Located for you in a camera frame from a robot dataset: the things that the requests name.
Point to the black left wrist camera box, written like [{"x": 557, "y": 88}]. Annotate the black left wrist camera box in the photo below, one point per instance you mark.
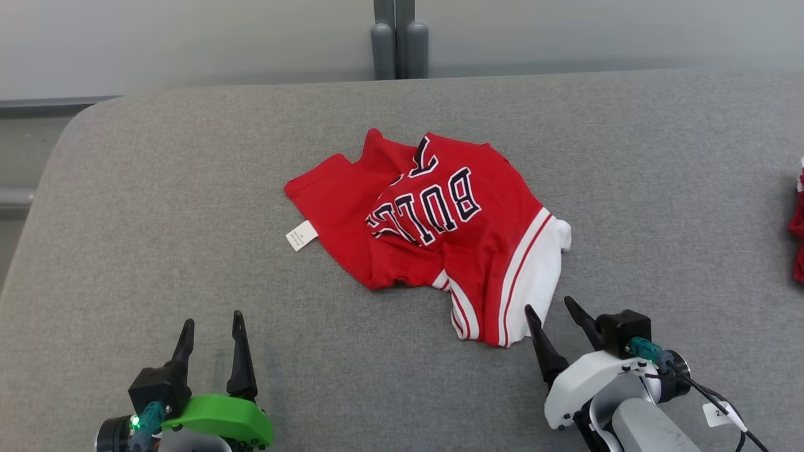
[{"x": 158, "y": 388}]

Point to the red Bulls basketball jersey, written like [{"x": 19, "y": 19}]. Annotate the red Bulls basketball jersey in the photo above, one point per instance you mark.
[{"x": 433, "y": 226}]

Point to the grey horizontal wall rail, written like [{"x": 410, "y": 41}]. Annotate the grey horizontal wall rail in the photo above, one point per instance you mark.
[{"x": 50, "y": 107}]

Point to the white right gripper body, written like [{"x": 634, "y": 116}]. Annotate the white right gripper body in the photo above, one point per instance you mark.
[{"x": 581, "y": 383}]

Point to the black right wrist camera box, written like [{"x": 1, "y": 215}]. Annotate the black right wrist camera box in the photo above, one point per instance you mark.
[{"x": 622, "y": 329}]

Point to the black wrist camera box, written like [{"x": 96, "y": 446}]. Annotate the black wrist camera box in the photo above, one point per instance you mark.
[
  {"x": 158, "y": 388},
  {"x": 622, "y": 329}
]

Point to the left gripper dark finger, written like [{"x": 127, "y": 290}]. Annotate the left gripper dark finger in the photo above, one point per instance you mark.
[
  {"x": 183, "y": 351},
  {"x": 242, "y": 370}
]

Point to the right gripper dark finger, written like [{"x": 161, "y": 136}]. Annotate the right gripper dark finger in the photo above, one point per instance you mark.
[
  {"x": 548, "y": 355},
  {"x": 585, "y": 323}
]

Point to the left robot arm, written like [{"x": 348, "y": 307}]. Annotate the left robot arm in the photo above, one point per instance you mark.
[{"x": 113, "y": 436}]

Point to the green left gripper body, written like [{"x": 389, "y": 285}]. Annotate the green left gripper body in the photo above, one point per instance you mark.
[{"x": 226, "y": 417}]

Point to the grey metal frame post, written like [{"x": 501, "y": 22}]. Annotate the grey metal frame post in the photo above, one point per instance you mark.
[{"x": 399, "y": 44}]

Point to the red and white garment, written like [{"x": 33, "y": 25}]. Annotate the red and white garment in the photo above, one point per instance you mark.
[{"x": 798, "y": 226}]

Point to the grey horizontal pipe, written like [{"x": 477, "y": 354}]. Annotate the grey horizontal pipe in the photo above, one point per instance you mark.
[{"x": 14, "y": 198}]

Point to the grey fabric sofa cushion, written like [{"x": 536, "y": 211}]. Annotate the grey fabric sofa cushion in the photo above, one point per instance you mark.
[{"x": 188, "y": 220}]

